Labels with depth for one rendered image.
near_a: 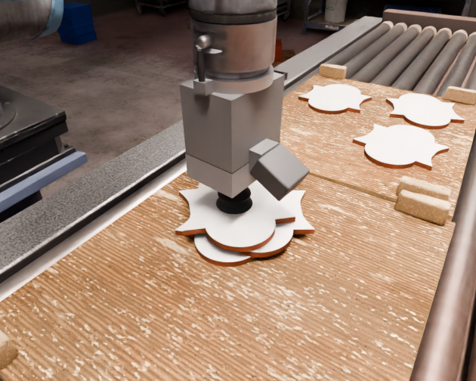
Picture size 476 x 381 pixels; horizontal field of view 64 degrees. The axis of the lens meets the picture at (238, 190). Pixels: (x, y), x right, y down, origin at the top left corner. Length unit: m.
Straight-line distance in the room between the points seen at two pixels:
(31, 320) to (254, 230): 0.23
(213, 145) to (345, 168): 0.27
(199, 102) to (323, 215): 0.22
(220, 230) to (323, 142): 0.29
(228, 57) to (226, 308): 0.23
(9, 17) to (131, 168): 0.29
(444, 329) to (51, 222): 0.47
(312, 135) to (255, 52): 0.35
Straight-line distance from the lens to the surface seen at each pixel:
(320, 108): 0.75
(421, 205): 0.51
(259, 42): 0.34
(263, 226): 0.42
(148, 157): 0.65
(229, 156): 0.36
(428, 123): 0.75
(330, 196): 0.52
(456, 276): 0.49
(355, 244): 0.46
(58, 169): 0.76
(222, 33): 0.33
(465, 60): 1.26
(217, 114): 0.35
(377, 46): 1.31
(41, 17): 0.75
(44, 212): 0.58
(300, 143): 0.64
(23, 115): 0.77
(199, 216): 0.43
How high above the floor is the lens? 1.24
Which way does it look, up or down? 36 degrees down
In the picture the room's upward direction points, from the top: straight up
